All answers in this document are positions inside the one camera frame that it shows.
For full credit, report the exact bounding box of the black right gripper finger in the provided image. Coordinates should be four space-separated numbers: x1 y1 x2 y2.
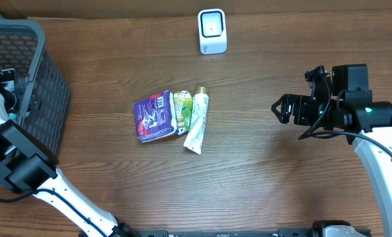
271 107 291 124
271 94 291 109

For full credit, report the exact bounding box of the white tube gold cap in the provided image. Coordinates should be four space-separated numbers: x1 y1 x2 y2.
183 86 210 155

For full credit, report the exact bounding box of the green snack pouch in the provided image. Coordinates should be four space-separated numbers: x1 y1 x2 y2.
173 90 193 136

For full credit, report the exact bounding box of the purple snack packet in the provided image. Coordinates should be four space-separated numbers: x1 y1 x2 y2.
133 90 178 143

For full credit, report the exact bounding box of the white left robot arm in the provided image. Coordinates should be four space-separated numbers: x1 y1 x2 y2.
0 69 138 236

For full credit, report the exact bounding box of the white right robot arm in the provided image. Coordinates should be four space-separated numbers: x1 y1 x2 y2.
271 64 392 236

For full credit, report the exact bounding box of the teal wrapped packet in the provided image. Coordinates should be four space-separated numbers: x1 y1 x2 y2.
9 111 30 122

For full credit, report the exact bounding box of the grey plastic mesh basket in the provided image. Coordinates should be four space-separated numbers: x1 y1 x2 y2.
0 19 70 164

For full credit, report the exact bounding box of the brown cardboard back panel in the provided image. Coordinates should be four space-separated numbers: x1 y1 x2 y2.
0 0 392 19

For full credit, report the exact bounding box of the black front rail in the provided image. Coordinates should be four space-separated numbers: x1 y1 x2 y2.
138 220 372 237

